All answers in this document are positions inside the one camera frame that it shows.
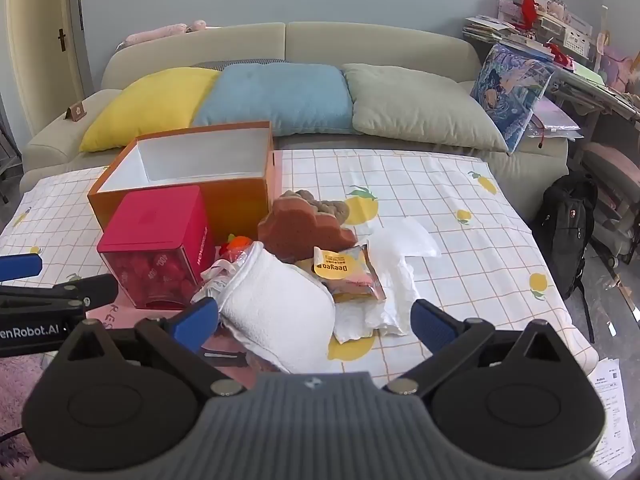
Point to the grey striped cushion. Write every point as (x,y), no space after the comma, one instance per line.
(240,62)

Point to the grey office chair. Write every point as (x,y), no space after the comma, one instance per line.
(612,190)

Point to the orange cardboard box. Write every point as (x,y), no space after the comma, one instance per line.
(235,200)

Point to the pink square lid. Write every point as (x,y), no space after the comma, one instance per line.
(150,220)

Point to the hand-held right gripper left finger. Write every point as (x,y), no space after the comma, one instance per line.
(195,321)

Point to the cream door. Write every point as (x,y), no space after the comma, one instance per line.
(45,20)

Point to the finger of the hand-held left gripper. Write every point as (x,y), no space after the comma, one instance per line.
(85,287)
(20,266)

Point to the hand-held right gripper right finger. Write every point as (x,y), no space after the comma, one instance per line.
(434,329)

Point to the pink rug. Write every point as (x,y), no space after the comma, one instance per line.
(20,385)

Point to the beige sofa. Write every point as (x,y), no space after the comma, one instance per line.
(375,42)

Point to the pink cloth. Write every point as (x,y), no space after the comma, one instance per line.
(220,280)

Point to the blue printed pillow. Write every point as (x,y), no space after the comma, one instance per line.
(510,90)

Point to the purple plush toy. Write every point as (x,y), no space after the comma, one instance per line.
(620,67)

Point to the stack of papers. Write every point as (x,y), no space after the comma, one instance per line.
(482,27)

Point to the brown cloud-shaped sponge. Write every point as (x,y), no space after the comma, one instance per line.
(300,230)

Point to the yellow pillow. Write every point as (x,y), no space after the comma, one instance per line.
(150,105)

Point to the pink yellow snack packet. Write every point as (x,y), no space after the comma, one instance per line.
(345,275)

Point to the grey-green pillow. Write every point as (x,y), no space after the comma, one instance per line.
(415,105)

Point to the small brown card stand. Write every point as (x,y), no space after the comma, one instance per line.
(76,112)

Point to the pink plush toy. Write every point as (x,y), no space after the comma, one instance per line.
(160,32)

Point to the white towel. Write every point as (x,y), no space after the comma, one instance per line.
(280,305)

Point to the orange and red knitted toy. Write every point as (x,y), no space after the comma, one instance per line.
(239,243)

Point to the beige knitted cloth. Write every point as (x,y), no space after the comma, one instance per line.
(326,207)

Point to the white plastic bag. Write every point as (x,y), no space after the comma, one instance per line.
(400,260)

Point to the black backpack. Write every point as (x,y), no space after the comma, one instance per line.
(565,230)

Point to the cluttered desk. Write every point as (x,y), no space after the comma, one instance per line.
(585,77)

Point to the papers on floor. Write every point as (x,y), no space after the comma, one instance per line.
(612,410)

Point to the pink plastic folder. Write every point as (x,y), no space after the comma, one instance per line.
(552,119)

